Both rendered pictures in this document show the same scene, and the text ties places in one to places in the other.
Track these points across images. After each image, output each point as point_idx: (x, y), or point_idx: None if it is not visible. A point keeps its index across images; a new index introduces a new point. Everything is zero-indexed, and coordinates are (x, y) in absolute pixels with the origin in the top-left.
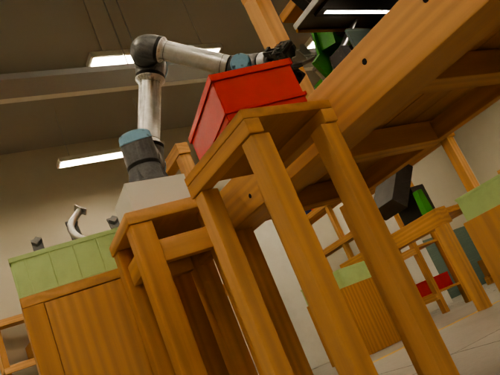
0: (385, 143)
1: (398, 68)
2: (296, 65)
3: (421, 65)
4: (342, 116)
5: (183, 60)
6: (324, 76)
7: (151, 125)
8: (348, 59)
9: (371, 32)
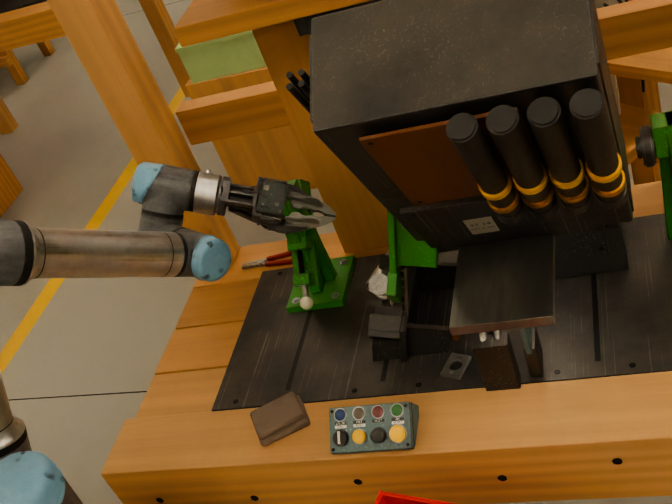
0: None
1: (671, 487)
2: (294, 229)
3: None
4: (535, 490)
5: (87, 276)
6: (385, 294)
7: (0, 404)
8: (588, 448)
9: (652, 442)
